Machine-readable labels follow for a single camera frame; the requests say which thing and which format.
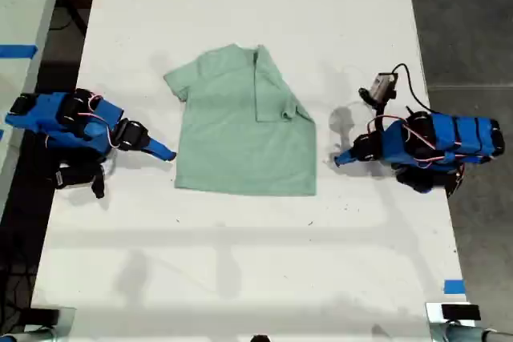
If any long blue tape strip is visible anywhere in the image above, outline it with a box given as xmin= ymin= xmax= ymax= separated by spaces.
xmin=0 ymin=44 xmax=39 ymax=59

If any grey black camera box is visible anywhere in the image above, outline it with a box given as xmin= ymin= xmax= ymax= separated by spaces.
xmin=358 ymin=72 xmax=398 ymax=103

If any black camera cable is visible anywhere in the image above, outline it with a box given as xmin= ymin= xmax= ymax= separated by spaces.
xmin=390 ymin=62 xmax=433 ymax=114

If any small black box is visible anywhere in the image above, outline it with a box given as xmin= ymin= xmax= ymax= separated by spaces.
xmin=28 ymin=307 xmax=62 ymax=325
xmin=440 ymin=304 xmax=482 ymax=321

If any pale green T-shirt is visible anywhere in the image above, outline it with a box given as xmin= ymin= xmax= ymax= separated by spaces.
xmin=163 ymin=42 xmax=318 ymax=198

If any black camera box white label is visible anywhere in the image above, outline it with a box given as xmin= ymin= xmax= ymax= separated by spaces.
xmin=55 ymin=162 xmax=97 ymax=191

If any short blue tape strip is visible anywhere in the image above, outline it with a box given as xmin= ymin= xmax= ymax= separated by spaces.
xmin=443 ymin=279 xmax=467 ymax=296

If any black floor cable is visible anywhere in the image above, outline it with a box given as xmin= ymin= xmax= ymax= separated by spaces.
xmin=50 ymin=0 xmax=90 ymax=34

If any short black camera stalk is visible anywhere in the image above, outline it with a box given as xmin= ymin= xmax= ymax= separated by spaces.
xmin=370 ymin=99 xmax=389 ymax=127
xmin=90 ymin=166 xmax=107 ymax=199

